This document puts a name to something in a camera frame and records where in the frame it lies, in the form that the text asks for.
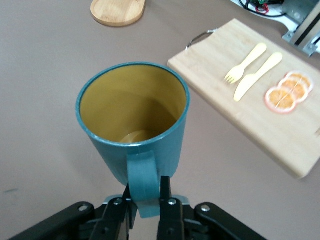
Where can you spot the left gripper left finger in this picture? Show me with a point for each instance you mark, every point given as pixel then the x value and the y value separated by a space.
pixel 110 217

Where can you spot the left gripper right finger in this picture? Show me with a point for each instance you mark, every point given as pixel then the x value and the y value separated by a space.
pixel 170 220

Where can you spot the teal cup yellow inside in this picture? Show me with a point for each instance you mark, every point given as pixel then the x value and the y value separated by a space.
pixel 112 160

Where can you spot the wooden mug rack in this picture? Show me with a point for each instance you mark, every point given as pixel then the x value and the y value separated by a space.
pixel 117 11

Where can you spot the yellow plastic knife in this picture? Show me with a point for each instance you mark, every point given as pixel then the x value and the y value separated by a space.
pixel 252 80

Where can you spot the toy orange slice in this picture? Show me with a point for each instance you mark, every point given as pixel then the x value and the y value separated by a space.
pixel 280 100
pixel 298 88
pixel 303 77

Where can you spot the yellow plastic fork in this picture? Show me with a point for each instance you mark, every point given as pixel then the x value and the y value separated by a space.
pixel 246 63

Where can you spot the green circuit board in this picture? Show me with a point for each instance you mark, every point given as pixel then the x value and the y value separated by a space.
pixel 258 1

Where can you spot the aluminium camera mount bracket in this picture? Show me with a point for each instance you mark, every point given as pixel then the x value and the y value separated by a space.
pixel 303 32

